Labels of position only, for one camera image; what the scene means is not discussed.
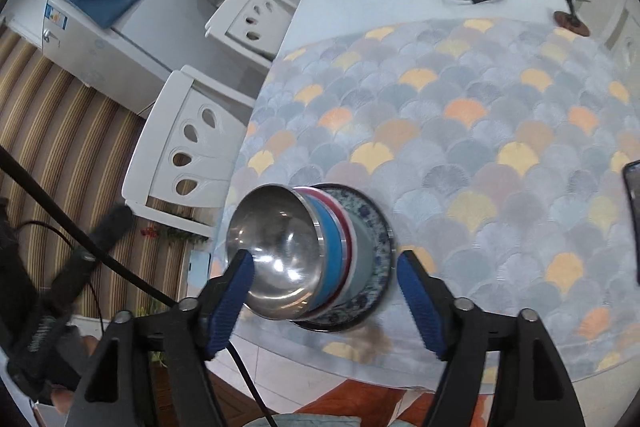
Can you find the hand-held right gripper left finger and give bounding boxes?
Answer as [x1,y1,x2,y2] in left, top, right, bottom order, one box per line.
[65,248,257,427]

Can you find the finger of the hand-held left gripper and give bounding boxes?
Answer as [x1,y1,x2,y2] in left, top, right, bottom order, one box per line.
[50,204,136,303]

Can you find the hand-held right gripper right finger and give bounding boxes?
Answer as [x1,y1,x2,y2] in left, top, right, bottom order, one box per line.
[396,249,586,427]

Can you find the blue steel bowl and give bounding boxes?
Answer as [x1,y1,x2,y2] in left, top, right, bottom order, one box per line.
[226,184,351,320]

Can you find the pink cartoon print bowl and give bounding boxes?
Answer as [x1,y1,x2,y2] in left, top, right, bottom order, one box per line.
[320,189,362,308]

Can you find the blue floral plate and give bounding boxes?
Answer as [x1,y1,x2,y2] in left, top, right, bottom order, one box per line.
[292,183,394,334]

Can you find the red steel bowl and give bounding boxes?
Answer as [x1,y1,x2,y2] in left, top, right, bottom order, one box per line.
[310,188,353,313]

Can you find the person's left hand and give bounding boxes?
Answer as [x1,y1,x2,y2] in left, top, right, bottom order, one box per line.
[50,336,101,414]

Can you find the pale blue box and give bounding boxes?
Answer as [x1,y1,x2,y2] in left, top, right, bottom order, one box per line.
[187,251,212,293]

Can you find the orange cloth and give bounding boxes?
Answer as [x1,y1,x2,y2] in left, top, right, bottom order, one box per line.
[290,379,501,427]

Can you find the pale teal cloth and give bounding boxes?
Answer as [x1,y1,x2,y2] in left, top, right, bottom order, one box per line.
[245,414,361,427]

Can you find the white fridge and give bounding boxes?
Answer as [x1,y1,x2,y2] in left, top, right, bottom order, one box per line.
[42,0,236,118]

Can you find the small stand with brown base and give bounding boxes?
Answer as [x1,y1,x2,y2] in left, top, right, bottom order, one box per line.
[552,0,592,36]

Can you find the thick black cable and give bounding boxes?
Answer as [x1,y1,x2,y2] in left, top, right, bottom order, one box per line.
[0,147,276,427]

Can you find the thin black cable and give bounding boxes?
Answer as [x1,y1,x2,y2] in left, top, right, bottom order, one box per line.
[15,221,107,335]

